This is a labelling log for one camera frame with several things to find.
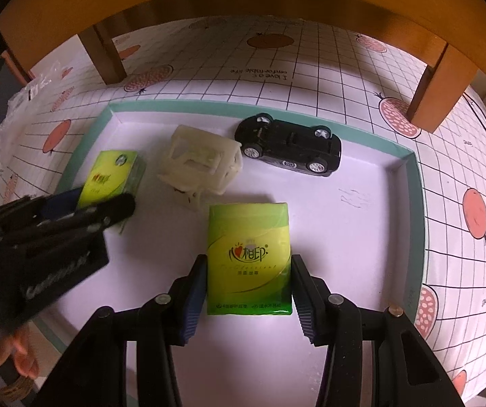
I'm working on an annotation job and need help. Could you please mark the green tissue pack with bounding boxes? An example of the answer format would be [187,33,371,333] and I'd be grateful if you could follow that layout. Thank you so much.
[206,203,292,315]
[76,150,146,210]

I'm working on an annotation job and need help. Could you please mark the cream plastic clip holder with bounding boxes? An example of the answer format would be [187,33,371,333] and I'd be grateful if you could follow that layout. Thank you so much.
[158,125,243,210]

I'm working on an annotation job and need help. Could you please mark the black toy car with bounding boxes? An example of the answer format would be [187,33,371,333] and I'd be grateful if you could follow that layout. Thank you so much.
[234,113,341,177]

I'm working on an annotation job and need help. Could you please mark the person's left hand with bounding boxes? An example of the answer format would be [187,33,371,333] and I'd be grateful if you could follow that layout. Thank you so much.
[0,324,39,380]

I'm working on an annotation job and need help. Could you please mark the clear plastic bag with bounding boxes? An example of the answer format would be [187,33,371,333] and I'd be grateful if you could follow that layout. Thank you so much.
[0,61,61,168]

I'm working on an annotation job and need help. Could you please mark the teal rimmed white tray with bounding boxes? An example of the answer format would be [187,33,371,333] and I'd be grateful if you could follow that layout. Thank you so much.
[35,100,424,406]

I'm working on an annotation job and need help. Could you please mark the white grid pomegranate mat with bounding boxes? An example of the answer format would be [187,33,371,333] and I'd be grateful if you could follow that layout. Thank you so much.
[0,17,486,402]

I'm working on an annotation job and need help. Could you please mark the wooden nightstand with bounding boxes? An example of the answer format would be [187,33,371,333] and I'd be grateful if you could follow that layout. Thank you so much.
[0,0,486,134]

